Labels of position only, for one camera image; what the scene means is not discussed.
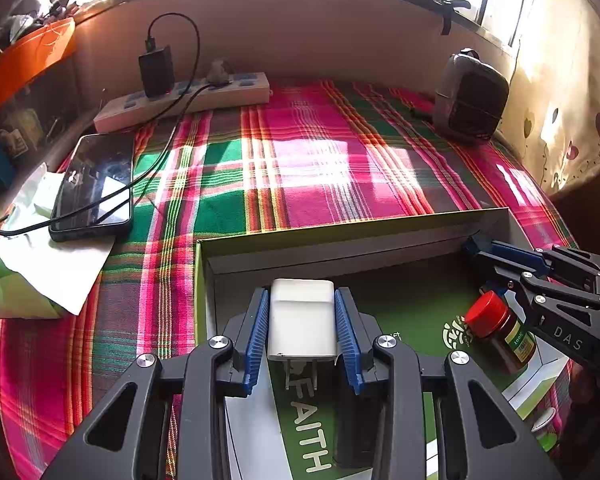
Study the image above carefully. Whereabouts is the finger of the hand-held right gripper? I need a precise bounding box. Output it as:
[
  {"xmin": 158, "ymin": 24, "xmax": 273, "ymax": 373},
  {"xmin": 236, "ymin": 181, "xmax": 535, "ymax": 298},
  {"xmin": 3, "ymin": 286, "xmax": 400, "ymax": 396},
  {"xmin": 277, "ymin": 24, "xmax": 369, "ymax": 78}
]
[
  {"xmin": 462, "ymin": 236, "xmax": 551, "ymax": 273},
  {"xmin": 480, "ymin": 262, "xmax": 526, "ymax": 295}
]

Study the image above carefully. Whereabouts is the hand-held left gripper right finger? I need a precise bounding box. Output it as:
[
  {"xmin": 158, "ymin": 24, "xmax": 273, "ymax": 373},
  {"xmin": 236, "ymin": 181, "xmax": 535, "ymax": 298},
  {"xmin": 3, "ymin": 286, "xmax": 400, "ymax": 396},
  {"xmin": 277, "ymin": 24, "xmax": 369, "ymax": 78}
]
[{"xmin": 333, "ymin": 287, "xmax": 563, "ymax": 480}]

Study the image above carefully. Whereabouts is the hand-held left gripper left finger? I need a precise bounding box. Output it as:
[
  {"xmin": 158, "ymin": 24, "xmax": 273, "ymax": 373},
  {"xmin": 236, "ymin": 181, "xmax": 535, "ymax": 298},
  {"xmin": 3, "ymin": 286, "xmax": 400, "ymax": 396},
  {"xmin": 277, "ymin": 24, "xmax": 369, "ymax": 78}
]
[{"xmin": 40, "ymin": 287, "xmax": 281, "ymax": 480}]

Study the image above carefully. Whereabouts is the white charger plug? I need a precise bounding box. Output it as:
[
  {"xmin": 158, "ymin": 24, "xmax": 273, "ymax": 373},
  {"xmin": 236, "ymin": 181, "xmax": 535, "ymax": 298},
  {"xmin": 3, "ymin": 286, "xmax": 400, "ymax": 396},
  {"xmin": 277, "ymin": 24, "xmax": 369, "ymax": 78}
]
[{"xmin": 267, "ymin": 279, "xmax": 337, "ymax": 391}]

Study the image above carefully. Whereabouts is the red-capped small bottle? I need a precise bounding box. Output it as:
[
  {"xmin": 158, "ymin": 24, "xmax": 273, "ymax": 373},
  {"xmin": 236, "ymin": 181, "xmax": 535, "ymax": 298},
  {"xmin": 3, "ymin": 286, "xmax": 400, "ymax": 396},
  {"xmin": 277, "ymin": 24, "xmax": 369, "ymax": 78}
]
[{"xmin": 465, "ymin": 291, "xmax": 538, "ymax": 373}]

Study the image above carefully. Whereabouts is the green cardboard box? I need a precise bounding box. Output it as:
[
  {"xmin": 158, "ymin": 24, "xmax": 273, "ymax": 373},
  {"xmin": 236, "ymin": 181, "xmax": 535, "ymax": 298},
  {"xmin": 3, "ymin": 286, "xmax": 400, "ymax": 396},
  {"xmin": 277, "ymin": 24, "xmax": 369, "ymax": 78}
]
[{"xmin": 194, "ymin": 207, "xmax": 576, "ymax": 480}]

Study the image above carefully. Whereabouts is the green white spool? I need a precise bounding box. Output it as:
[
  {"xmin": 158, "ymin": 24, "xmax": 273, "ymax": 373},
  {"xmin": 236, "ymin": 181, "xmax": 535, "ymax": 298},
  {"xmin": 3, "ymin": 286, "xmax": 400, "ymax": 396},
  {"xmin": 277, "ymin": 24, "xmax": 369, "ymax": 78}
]
[{"xmin": 529, "ymin": 406, "xmax": 562, "ymax": 453}]

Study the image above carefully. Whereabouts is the black grey desk heater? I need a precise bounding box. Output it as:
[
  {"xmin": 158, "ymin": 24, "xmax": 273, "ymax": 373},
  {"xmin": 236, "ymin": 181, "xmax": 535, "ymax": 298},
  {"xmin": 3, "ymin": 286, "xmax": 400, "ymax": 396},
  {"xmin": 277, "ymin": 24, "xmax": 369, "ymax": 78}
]
[{"xmin": 432, "ymin": 49, "xmax": 510, "ymax": 145}]

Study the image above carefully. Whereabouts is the beige heart-print curtain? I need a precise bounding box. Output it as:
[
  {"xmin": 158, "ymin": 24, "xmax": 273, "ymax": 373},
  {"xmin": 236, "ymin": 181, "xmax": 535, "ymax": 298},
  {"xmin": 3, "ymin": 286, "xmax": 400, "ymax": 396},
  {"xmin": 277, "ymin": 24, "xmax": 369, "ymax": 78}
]
[{"xmin": 500, "ymin": 0, "xmax": 600, "ymax": 196}]

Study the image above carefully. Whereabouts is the plaid pink green cloth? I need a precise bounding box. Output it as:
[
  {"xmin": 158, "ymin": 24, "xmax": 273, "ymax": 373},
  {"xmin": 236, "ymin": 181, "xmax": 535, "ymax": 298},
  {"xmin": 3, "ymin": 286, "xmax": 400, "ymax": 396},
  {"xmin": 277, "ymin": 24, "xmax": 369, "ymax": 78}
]
[{"xmin": 0, "ymin": 80, "xmax": 581, "ymax": 480}]

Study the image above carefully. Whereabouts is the white tissue sheet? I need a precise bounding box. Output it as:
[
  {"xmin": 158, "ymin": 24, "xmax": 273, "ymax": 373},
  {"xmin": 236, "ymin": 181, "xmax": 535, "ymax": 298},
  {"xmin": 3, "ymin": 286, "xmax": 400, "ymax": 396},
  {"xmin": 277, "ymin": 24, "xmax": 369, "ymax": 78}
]
[{"xmin": 0, "ymin": 162, "xmax": 113, "ymax": 316}]

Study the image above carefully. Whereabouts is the black smartphone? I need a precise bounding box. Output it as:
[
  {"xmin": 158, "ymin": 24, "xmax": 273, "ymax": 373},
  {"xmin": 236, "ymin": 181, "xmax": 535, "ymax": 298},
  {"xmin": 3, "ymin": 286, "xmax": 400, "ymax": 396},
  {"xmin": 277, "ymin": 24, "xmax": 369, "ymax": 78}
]
[{"xmin": 48, "ymin": 132, "xmax": 135, "ymax": 242}]

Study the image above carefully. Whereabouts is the green tissue pack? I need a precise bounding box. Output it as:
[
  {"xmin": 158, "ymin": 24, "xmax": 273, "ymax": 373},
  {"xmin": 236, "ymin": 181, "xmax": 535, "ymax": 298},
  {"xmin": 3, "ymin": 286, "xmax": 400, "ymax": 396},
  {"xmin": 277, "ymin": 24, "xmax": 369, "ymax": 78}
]
[{"xmin": 0, "ymin": 255, "xmax": 63, "ymax": 320}]

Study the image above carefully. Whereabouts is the white power strip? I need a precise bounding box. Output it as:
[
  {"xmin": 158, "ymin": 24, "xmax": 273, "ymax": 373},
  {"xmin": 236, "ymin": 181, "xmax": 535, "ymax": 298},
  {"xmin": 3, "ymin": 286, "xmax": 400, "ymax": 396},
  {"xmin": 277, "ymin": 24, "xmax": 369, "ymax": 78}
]
[{"xmin": 94, "ymin": 72, "xmax": 272, "ymax": 133}]

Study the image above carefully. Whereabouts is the grey plug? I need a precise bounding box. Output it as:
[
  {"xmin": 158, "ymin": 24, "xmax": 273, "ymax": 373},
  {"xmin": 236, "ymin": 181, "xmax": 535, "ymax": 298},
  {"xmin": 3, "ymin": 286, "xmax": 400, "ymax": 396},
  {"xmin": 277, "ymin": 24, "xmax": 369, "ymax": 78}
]
[{"xmin": 207, "ymin": 57, "xmax": 232, "ymax": 85}]

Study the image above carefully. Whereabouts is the black power adapter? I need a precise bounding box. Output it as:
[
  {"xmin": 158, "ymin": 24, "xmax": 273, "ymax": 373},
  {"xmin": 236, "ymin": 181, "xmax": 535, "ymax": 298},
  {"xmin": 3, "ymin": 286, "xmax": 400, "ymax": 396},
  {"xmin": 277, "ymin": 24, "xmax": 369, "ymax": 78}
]
[{"xmin": 138, "ymin": 46, "xmax": 175, "ymax": 97}]

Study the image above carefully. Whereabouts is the orange plastic bin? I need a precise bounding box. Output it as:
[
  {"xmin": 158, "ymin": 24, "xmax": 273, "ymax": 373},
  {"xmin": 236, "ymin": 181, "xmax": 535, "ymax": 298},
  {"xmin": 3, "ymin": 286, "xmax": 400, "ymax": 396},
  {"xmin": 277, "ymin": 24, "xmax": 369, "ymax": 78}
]
[{"xmin": 0, "ymin": 17, "xmax": 77, "ymax": 116}]

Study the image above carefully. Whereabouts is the black window strap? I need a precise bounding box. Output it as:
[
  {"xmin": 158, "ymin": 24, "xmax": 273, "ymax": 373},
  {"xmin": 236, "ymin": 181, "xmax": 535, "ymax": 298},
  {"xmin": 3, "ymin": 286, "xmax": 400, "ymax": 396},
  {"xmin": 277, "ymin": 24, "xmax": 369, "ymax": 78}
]
[{"xmin": 437, "ymin": 0, "xmax": 473, "ymax": 37}]

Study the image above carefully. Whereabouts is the black charging cable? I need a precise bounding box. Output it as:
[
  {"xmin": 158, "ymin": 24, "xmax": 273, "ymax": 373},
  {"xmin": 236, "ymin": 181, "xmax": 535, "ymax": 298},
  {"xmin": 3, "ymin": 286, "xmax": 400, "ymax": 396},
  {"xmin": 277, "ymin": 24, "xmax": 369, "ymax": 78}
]
[{"xmin": 0, "ymin": 12, "xmax": 202, "ymax": 237}]

